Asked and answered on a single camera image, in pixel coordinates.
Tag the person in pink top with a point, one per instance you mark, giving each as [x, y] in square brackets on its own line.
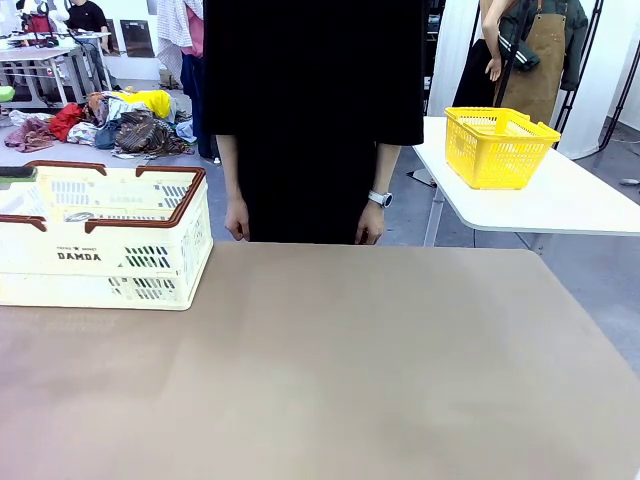
[192, 100]

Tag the figure in brown apron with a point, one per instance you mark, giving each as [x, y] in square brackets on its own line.
[545, 50]

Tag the yellow cloth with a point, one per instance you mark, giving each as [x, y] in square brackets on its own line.
[150, 102]

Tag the cream folding shopping basket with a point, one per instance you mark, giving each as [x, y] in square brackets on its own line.
[125, 280]

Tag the black slanted stand pole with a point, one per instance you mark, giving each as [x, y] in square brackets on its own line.
[616, 112]

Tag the dark brown wall panel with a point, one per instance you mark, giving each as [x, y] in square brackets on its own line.
[137, 37]

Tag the white wrist watch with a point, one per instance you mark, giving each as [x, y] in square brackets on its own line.
[381, 199]

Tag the black truss stand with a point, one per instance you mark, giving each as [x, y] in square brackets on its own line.
[564, 107]

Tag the background person in red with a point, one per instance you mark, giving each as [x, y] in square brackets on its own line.
[42, 22]

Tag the dark storage shelf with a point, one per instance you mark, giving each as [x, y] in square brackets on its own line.
[434, 50]

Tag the brown striped cloth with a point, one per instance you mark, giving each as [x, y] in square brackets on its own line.
[147, 137]

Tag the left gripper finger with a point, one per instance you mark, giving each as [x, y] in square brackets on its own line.
[17, 174]
[6, 94]

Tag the seated person in black shirt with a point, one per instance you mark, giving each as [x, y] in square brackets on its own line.
[87, 15]

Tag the person in black clothing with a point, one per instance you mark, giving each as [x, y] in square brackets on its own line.
[310, 100]

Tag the multicoloured cloth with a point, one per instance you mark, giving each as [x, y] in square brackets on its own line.
[100, 107]

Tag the person's right forearm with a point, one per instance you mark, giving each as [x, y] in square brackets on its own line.
[231, 167]

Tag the blue cloth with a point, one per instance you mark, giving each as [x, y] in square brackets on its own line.
[106, 137]

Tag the small grey floor object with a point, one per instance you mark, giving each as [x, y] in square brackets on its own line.
[631, 182]

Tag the person's right hand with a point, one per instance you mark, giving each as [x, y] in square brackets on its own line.
[237, 220]

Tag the white patterned cloth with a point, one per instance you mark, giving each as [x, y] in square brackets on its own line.
[82, 134]

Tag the white side table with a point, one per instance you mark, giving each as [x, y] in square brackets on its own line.
[550, 200]

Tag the yellow plastic basket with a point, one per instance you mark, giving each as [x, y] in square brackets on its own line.
[490, 160]

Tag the person's left forearm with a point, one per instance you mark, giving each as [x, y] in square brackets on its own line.
[386, 167]

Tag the person's left hand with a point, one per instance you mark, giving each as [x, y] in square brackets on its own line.
[370, 225]

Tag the red cloth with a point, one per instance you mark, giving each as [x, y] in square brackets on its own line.
[65, 122]

